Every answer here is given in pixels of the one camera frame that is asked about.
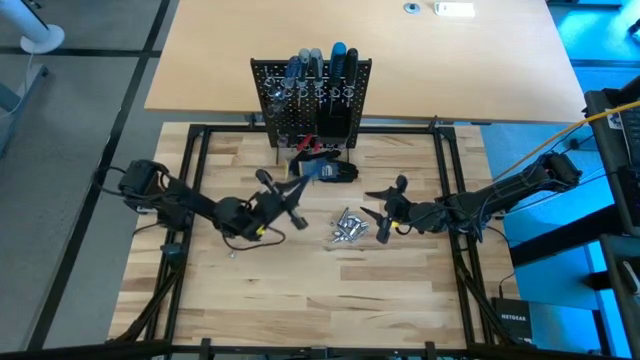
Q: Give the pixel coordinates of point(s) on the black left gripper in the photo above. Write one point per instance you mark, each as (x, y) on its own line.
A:
(262, 212)

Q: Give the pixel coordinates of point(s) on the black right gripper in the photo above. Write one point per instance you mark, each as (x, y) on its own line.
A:
(415, 217)

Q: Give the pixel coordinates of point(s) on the long chrome extension bar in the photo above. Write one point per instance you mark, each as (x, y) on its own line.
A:
(344, 215)

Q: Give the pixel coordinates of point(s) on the black blue dotted screwdriver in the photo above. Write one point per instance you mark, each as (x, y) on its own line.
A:
(337, 57)

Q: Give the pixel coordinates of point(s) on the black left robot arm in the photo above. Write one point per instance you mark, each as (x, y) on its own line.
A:
(190, 202)

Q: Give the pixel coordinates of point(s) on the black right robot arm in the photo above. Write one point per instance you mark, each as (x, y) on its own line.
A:
(500, 192)

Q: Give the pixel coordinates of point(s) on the grey black work glove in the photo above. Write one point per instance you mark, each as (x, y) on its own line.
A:
(290, 169)

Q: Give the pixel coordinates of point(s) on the yellow grey tool at rack base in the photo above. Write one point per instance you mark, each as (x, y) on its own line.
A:
(335, 172)

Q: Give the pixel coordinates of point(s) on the black metal pegboard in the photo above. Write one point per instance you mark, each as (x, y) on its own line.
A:
(300, 125)

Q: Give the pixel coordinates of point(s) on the black pegboard bin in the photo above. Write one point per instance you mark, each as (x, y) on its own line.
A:
(333, 127)

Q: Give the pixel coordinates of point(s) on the large light wooden table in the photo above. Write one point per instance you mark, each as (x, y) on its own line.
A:
(450, 65)

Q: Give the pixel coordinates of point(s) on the black Netgear router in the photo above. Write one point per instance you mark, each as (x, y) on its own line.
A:
(512, 320)

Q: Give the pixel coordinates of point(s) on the grey round desk grommet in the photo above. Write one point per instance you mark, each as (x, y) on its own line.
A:
(412, 8)

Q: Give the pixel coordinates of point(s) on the small white device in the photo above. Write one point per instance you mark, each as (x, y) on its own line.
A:
(455, 9)

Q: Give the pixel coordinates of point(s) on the black equipment rack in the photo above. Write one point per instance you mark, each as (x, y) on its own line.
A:
(615, 150)

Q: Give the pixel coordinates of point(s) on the white tower fan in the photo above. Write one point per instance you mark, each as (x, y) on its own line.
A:
(30, 25)

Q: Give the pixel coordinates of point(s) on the black aluminium table frame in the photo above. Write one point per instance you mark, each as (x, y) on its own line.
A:
(400, 129)

